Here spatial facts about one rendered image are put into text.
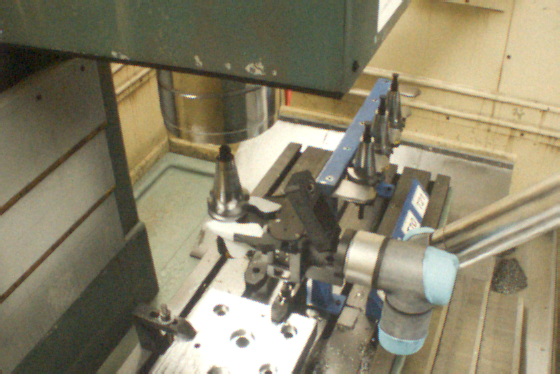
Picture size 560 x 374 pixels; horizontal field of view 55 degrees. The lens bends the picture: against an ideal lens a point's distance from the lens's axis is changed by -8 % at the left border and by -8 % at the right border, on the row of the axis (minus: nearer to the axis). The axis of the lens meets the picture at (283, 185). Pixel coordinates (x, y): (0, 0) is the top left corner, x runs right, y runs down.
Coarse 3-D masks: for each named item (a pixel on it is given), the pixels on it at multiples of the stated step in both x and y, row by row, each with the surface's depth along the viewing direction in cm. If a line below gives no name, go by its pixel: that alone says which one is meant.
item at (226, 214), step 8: (248, 192) 85; (208, 200) 84; (248, 200) 86; (208, 208) 85; (216, 208) 83; (224, 208) 82; (232, 208) 82; (240, 208) 83; (216, 216) 84; (224, 216) 84; (232, 216) 84; (240, 216) 84
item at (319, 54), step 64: (0, 0) 64; (64, 0) 60; (128, 0) 57; (192, 0) 54; (256, 0) 52; (320, 0) 49; (128, 64) 62; (192, 64) 58; (256, 64) 55; (320, 64) 53
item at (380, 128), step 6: (378, 114) 112; (384, 114) 112; (378, 120) 112; (384, 120) 112; (372, 126) 114; (378, 126) 113; (384, 126) 113; (372, 132) 114; (378, 132) 113; (384, 132) 113; (378, 138) 114; (384, 138) 114; (378, 144) 114; (384, 144) 114
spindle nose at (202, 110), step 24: (168, 72) 66; (168, 96) 69; (192, 96) 67; (216, 96) 66; (240, 96) 67; (264, 96) 69; (168, 120) 71; (192, 120) 69; (216, 120) 68; (240, 120) 69; (264, 120) 71; (216, 144) 71
